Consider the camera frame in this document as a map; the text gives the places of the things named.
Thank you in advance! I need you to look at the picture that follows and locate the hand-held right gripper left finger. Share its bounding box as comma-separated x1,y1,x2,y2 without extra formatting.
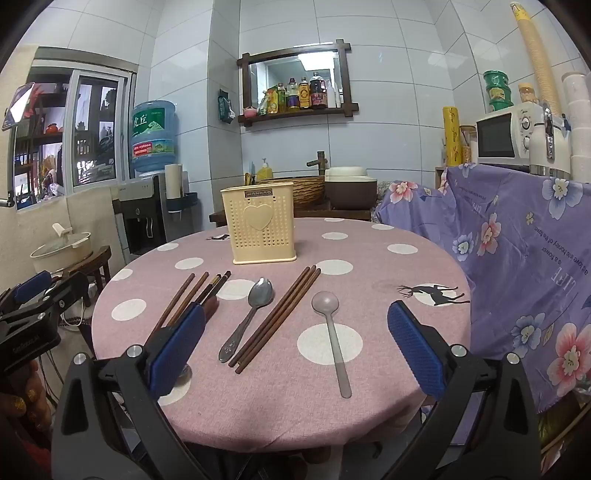
52,302,218,480

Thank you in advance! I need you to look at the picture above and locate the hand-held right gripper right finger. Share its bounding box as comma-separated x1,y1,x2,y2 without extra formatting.
387,300,541,480

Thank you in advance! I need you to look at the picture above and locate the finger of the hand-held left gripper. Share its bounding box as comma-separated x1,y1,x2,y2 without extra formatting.
0,271,52,315
44,271,89,318

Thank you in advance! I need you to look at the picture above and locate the grey plastic spoon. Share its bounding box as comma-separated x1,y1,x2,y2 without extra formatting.
311,292,352,398

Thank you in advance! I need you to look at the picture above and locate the metal spoon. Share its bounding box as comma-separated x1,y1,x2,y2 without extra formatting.
218,277,274,363

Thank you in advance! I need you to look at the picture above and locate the cream plastic utensil holder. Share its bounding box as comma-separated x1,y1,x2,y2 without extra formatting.
220,181,300,265

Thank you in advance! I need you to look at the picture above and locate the person's left hand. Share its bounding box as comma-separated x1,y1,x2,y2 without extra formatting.
0,360,54,446

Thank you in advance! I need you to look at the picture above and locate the wooden stool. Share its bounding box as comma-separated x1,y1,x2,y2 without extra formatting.
60,246,113,306

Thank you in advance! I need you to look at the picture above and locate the cream pot with glass lid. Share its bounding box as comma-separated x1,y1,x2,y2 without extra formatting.
30,223,93,274

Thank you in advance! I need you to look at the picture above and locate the water dispenser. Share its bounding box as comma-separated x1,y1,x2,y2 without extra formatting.
112,173,186,256

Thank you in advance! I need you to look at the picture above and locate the pink polka-dot tablecloth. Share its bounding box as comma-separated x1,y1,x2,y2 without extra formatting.
91,217,472,455

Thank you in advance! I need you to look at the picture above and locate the purple floral cloth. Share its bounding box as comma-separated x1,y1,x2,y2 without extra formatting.
374,164,591,411

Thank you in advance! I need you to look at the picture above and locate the sliding window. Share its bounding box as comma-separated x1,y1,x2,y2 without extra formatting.
13,69,131,211

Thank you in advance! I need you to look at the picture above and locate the brown cream rice cooker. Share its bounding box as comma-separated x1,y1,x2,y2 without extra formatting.
324,166,380,210

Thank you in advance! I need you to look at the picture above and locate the blue water jug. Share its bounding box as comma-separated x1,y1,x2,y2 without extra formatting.
130,100,179,178

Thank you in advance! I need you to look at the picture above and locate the wicker basin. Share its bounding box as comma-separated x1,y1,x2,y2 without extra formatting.
272,175,327,206

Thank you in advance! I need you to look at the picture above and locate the glass storage jar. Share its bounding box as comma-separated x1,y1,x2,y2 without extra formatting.
462,124,479,164

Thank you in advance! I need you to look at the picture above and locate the bronze faucet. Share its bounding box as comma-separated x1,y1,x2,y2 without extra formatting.
306,151,330,176

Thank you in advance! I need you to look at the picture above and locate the yellow patterned roll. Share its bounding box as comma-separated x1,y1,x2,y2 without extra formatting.
442,107,464,168

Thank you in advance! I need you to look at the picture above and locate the white microwave oven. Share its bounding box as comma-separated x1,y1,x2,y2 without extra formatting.
475,112,536,162

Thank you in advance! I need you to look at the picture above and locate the white electric kettle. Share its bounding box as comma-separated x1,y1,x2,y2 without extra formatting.
529,106,574,179

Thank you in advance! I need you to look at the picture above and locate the wooden framed mirror shelf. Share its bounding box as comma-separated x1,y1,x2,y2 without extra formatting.
237,39,360,127

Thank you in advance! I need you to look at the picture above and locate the stack of green noodle bowls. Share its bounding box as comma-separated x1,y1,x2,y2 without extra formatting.
483,70,515,113

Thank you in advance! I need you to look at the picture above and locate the dark soy sauce bottle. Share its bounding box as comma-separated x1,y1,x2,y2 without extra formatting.
309,72,327,110

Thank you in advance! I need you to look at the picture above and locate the stack of white cups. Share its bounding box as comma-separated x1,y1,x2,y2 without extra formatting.
561,71,591,182

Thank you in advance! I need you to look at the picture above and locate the stack of yellow paper cups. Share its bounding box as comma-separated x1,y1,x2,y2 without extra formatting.
510,2,565,117

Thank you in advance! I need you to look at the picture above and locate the dark wall rack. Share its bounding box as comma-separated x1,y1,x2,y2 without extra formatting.
166,191,199,214

